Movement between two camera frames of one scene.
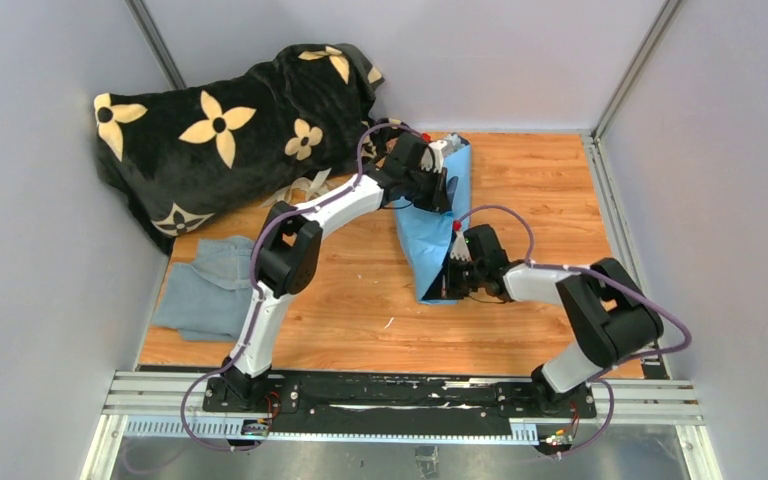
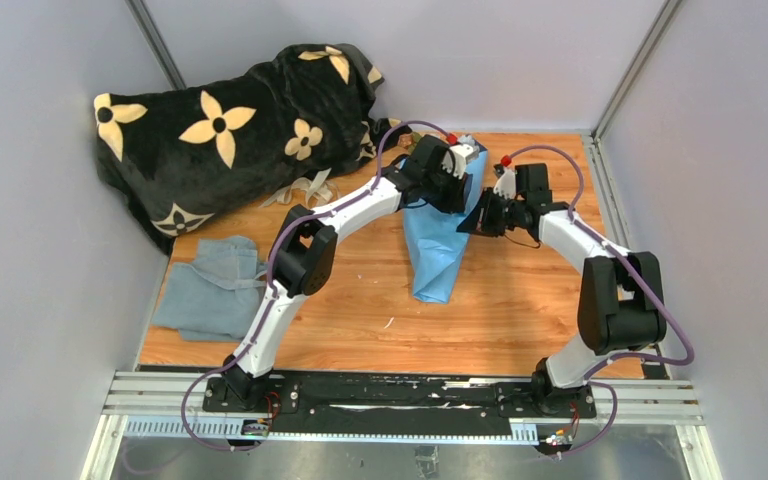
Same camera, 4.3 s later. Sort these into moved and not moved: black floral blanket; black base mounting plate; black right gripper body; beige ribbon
Moved: black right gripper body
Not moved: black base mounting plate; black floral blanket; beige ribbon
